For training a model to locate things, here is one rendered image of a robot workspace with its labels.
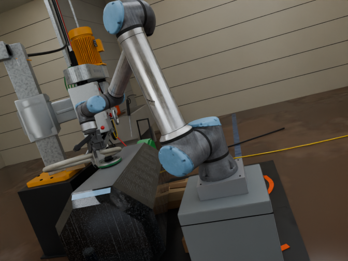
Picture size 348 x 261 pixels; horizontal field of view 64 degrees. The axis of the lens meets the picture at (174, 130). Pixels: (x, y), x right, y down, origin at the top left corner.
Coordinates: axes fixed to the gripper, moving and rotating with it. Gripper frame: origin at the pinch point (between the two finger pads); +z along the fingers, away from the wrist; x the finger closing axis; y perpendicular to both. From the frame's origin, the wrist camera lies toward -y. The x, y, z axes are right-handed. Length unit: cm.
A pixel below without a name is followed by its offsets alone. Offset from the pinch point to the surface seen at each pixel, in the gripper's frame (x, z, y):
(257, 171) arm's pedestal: -57, 26, 62
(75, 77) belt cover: 56, -71, 18
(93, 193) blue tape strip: 41.9, 17.5, 4.7
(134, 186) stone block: 39, 22, 34
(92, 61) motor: 108, -104, 54
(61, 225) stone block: 66, 34, -17
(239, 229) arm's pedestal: -65, 44, 34
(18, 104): 125, -76, -20
